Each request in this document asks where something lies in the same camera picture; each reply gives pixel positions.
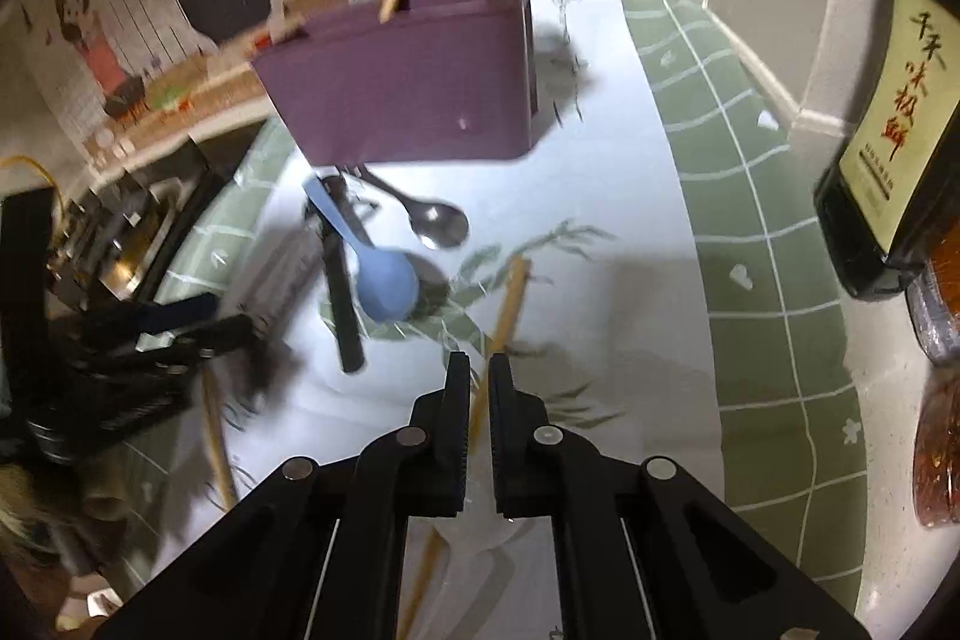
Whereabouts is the dark bottle yellow label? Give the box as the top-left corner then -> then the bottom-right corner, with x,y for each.
814,0 -> 960,300

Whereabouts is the black box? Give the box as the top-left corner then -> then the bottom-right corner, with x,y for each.
146,119 -> 252,225

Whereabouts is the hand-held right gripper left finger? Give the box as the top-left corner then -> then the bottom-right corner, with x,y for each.
94,351 -> 473,640

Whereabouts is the purple utensil holder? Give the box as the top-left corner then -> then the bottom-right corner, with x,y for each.
250,0 -> 541,167

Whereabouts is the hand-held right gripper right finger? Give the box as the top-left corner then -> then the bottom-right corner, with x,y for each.
489,353 -> 875,640

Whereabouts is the blue plastic spoon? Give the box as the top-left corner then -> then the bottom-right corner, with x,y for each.
302,175 -> 421,322

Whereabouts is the yellow cable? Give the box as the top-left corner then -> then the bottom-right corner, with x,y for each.
0,155 -> 62,214

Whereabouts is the paper roll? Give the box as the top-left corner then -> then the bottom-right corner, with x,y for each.
81,481 -> 127,522

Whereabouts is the green white deer placemat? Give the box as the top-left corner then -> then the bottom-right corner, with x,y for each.
112,0 -> 871,640

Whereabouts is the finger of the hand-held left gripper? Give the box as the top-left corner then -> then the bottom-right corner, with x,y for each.
135,314 -> 256,371
112,295 -> 220,337

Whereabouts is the metal spoon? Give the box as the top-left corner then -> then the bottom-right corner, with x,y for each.
322,175 -> 455,320
356,167 -> 470,250

